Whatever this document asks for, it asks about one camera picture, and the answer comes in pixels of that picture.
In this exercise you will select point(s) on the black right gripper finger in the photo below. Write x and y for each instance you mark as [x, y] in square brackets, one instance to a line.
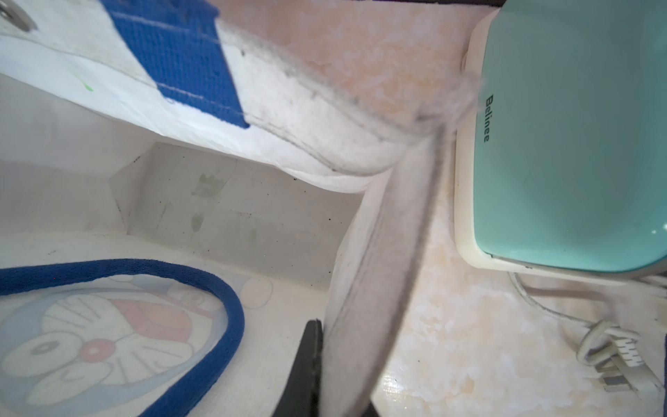
[301, 396]

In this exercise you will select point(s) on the white canvas Doraemon shopping bag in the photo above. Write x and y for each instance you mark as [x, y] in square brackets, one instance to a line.
[179, 198]

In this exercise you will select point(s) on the mint green toaster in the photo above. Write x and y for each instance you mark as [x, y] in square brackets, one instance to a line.
[561, 169]

